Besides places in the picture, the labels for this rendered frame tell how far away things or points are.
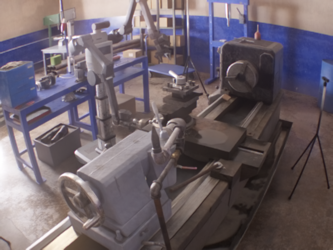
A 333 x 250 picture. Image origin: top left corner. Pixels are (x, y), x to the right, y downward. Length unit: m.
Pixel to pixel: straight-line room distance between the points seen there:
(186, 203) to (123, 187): 0.41
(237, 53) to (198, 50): 3.92
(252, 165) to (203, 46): 4.91
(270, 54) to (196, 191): 1.36
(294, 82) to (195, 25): 2.44
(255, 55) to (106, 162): 1.70
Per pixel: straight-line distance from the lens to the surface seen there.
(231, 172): 1.48
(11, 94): 2.89
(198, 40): 6.29
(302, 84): 5.81
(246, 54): 2.44
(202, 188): 1.43
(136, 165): 1.06
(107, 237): 1.06
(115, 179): 0.99
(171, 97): 1.86
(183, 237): 1.18
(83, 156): 2.92
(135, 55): 4.04
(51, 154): 3.25
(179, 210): 1.30
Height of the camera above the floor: 1.72
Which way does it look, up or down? 27 degrees down
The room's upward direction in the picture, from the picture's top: 2 degrees counter-clockwise
